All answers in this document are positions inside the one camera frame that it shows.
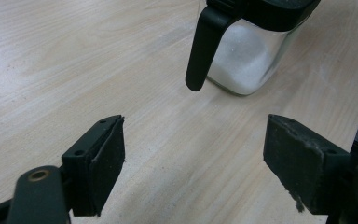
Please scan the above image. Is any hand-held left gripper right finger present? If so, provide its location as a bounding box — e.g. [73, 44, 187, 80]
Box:
[263, 113, 355, 217]

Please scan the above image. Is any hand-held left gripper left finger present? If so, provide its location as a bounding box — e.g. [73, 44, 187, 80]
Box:
[61, 114, 126, 217]

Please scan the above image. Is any glass jar with black lid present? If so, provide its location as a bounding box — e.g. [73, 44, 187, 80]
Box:
[185, 0, 322, 97]

